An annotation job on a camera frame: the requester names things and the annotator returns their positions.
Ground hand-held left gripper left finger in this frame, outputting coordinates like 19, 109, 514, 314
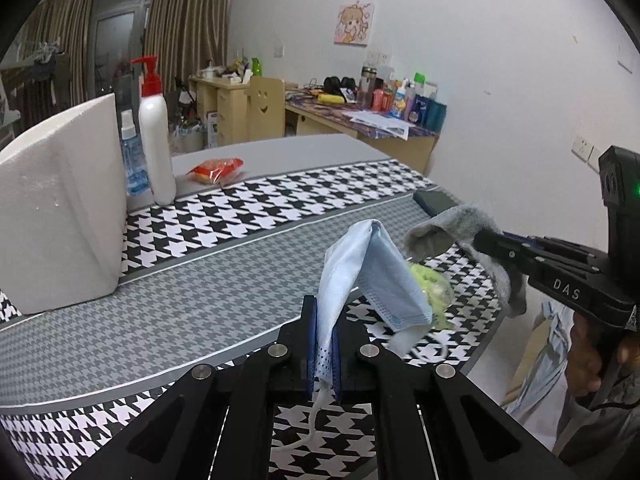
72, 295, 318, 480

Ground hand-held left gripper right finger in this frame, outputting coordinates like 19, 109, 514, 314
332, 316, 581, 480

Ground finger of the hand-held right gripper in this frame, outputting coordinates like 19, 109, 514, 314
502, 231, 609, 266
472, 229, 556, 283

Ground grey sock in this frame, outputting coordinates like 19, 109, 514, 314
402, 203, 528, 317

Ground green tissue pack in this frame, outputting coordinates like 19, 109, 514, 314
407, 260, 456, 332

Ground blue face mask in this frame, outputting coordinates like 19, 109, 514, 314
272, 219, 451, 453

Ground white foam box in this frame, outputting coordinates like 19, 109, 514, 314
0, 92, 127, 315

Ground person's right hand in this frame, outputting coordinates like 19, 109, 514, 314
565, 317, 640, 401

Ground black phone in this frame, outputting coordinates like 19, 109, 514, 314
413, 190, 461, 217

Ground light blue cloth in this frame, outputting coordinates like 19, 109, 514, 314
505, 302, 577, 456

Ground printed paper sheet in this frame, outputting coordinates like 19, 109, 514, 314
348, 110, 411, 140

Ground cluster of toiletry bottles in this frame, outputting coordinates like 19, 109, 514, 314
357, 62, 448, 131

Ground red snack packet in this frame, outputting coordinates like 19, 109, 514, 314
186, 157, 245, 184

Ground wooden desk with printed mat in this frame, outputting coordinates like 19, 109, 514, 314
285, 96, 441, 176

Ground black headphones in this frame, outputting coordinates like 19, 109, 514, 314
324, 76, 359, 94

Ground white carton on floor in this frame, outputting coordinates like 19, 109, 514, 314
205, 110, 221, 149

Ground wooden chair with smiley cutout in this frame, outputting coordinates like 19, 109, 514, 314
247, 76, 287, 142

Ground plastic bags on floor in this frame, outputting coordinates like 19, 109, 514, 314
170, 119, 206, 154

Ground wooden desk with drawers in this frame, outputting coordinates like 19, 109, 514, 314
189, 75, 298, 148

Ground white pump bottle red cap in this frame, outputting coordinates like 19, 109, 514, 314
131, 55, 177, 206

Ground clear blue spray bottle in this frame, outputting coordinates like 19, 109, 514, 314
119, 109, 151, 197

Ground brown curtain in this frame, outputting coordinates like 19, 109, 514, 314
142, 0, 236, 93
0, 0, 97, 128

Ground glass balcony door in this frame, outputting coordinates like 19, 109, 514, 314
92, 0, 161, 98

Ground hanging dark clothes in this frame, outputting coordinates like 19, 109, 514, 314
30, 40, 67, 82

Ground white wall switch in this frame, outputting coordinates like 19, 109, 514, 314
617, 42, 639, 71

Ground cartoon wall poster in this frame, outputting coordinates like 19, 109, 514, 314
334, 1, 376, 47

